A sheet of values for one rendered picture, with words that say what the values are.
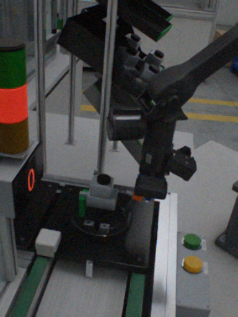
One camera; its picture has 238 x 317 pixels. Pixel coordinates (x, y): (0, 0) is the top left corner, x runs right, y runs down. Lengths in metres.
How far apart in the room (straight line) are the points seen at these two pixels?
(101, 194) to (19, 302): 0.27
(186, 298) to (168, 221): 0.23
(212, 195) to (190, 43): 3.75
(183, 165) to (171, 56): 4.14
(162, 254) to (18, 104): 0.47
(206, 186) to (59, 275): 0.62
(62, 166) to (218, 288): 0.64
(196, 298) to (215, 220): 0.39
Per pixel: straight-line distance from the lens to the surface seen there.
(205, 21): 4.79
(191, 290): 0.77
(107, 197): 0.78
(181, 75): 0.65
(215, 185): 1.25
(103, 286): 0.80
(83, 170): 1.22
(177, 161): 0.72
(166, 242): 0.85
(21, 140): 0.53
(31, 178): 0.59
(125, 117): 0.66
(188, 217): 1.08
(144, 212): 0.90
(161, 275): 0.77
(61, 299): 0.78
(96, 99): 0.95
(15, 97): 0.50
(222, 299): 0.91
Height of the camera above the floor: 1.54
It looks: 31 degrees down
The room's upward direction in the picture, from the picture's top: 6 degrees clockwise
